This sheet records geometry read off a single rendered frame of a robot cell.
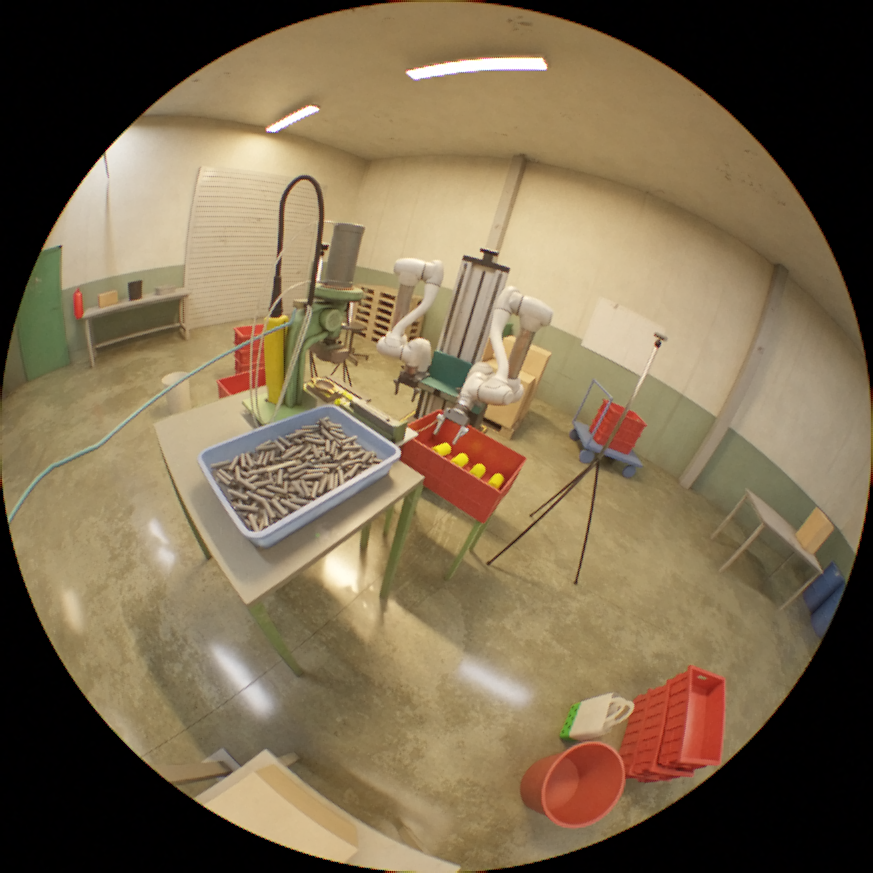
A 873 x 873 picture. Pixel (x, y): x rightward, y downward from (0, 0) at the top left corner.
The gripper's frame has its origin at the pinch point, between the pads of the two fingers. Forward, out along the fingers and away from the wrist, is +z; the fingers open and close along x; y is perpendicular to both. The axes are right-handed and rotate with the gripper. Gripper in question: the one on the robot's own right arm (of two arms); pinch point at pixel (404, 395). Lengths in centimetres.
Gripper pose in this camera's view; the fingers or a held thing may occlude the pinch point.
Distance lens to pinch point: 200.3
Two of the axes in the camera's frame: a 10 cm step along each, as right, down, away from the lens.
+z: -2.5, 8.2, 5.2
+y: 4.2, -3.9, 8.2
